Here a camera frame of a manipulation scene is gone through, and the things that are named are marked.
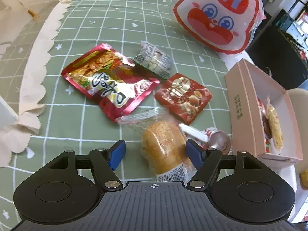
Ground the beige chair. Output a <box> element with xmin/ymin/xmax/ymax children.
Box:
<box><xmin>286</xmin><ymin>89</ymin><xmax>308</xmax><ymax>164</ymax></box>

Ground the black fish tank cabinet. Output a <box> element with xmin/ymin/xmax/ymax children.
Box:
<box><xmin>245</xmin><ymin>3</ymin><xmax>308</xmax><ymax>87</ymax></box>

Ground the red white candy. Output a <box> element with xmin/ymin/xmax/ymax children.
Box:
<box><xmin>179</xmin><ymin>123</ymin><xmax>233</xmax><ymax>155</ymax></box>

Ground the green checked tablecloth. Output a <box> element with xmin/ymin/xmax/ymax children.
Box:
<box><xmin>0</xmin><ymin>0</ymin><xmax>232</xmax><ymax>222</ymax></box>

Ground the brown jerky packet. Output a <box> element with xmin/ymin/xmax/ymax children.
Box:
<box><xmin>262</xmin><ymin>114</ymin><xmax>272</xmax><ymax>140</ymax></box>

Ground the small green clear snack packet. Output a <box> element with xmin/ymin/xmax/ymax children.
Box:
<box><xmin>132</xmin><ymin>41</ymin><xmax>174</xmax><ymax>80</ymax></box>

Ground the rabbit face plastic bag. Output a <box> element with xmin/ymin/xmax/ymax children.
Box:
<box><xmin>171</xmin><ymin>0</ymin><xmax>266</xmax><ymax>55</ymax></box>

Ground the red gold spicy snack packet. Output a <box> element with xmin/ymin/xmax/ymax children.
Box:
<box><xmin>61</xmin><ymin>43</ymin><xmax>160</xmax><ymax>125</ymax></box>

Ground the bread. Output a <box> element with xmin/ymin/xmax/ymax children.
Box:
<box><xmin>115</xmin><ymin>108</ymin><xmax>196</xmax><ymax>182</ymax></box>

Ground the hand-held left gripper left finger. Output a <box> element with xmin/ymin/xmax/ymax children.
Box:
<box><xmin>48</xmin><ymin>140</ymin><xmax>126</xmax><ymax>190</ymax></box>

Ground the red quail egg packet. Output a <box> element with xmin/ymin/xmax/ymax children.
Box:
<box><xmin>154</xmin><ymin>73</ymin><xmax>213</xmax><ymax>126</ymax></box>

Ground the yellow snack packet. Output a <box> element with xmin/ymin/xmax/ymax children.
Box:
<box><xmin>267</xmin><ymin>103</ymin><xmax>284</xmax><ymax>150</ymax></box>

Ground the yellow jacket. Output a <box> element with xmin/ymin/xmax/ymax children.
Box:
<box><xmin>300</xmin><ymin>170</ymin><xmax>308</xmax><ymax>189</ymax></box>

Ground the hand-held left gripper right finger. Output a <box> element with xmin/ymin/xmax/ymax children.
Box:
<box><xmin>186</xmin><ymin>139</ymin><xmax>261</xmax><ymax>190</ymax></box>

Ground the pink cardboard box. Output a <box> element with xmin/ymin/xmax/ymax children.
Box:
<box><xmin>224</xmin><ymin>58</ymin><xmax>304</xmax><ymax>163</ymax></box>

